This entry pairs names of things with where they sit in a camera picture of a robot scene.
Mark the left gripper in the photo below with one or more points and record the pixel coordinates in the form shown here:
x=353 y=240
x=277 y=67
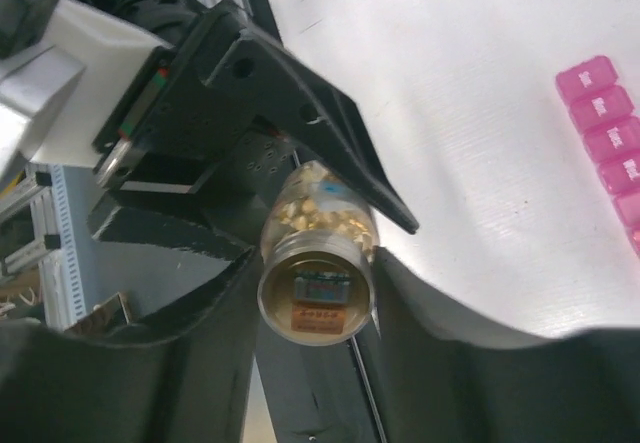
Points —
x=200 y=117

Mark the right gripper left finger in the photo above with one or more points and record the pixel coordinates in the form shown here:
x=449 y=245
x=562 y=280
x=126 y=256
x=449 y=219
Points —
x=180 y=375

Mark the clear pill bottle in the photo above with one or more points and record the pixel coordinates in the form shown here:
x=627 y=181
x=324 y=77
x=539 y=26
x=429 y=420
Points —
x=318 y=245

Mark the left white cable duct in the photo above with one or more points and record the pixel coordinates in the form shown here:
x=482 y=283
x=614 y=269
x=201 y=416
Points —
x=68 y=274

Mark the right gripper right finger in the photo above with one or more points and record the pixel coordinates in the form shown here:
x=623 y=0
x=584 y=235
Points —
x=430 y=369

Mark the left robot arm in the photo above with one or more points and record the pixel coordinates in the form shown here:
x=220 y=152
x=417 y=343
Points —
x=188 y=116

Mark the pink weekly pill organizer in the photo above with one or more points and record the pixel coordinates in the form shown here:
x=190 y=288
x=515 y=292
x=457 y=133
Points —
x=607 y=121

